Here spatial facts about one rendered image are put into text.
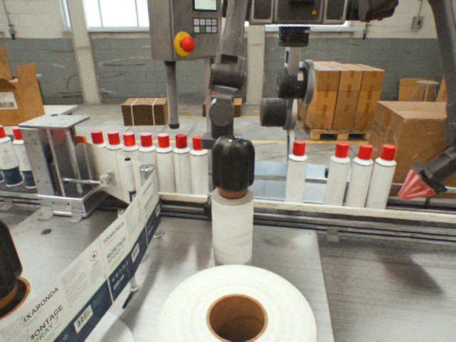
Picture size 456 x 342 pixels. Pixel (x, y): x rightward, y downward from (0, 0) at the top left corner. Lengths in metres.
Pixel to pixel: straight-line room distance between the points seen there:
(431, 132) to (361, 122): 3.41
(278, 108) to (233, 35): 1.19
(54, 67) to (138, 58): 1.66
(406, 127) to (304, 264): 0.56
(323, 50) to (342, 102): 2.33
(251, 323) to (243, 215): 0.21
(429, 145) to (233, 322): 0.86
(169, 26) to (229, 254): 0.56
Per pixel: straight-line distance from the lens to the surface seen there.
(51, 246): 0.89
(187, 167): 0.93
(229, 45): 0.78
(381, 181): 0.93
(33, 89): 2.59
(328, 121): 4.37
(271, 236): 0.83
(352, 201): 0.94
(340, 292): 0.79
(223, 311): 0.48
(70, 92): 7.14
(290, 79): 1.47
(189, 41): 0.85
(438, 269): 0.95
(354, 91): 4.40
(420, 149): 1.15
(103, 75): 6.80
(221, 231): 0.63
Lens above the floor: 1.36
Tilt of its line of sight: 25 degrees down
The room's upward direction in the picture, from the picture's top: straight up
